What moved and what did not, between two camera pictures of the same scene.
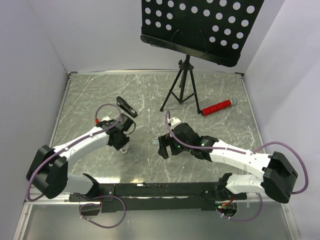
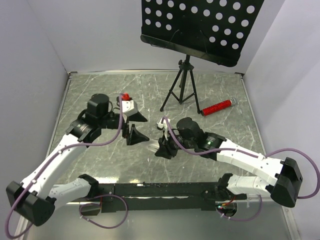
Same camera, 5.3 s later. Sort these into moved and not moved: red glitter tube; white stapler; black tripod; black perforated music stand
Moved: white stapler
Not moved: black tripod; black perforated music stand; red glitter tube
